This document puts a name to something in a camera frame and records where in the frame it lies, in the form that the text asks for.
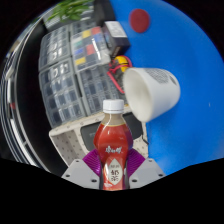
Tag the green potted plant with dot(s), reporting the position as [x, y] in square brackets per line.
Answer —
[68, 10]

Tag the black box white label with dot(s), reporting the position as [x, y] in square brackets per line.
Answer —
[115, 36]

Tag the beige dotted storage tray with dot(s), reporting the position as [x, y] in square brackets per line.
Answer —
[66, 143]

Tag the red drink bottle white cap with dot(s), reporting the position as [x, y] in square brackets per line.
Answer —
[112, 143]

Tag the flat round red coaster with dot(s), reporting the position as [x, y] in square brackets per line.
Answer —
[139, 20]

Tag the white cup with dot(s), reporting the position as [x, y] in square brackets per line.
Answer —
[150, 93]

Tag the wide grey drawer cabinet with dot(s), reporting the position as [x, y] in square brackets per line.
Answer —
[61, 95]

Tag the plain black box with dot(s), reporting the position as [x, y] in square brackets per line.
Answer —
[103, 11]

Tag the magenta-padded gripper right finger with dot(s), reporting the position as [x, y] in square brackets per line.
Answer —
[146, 171]

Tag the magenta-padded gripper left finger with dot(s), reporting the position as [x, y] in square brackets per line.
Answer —
[79, 171]

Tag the narrow grey drawer cabinet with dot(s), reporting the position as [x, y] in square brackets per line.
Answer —
[83, 26]

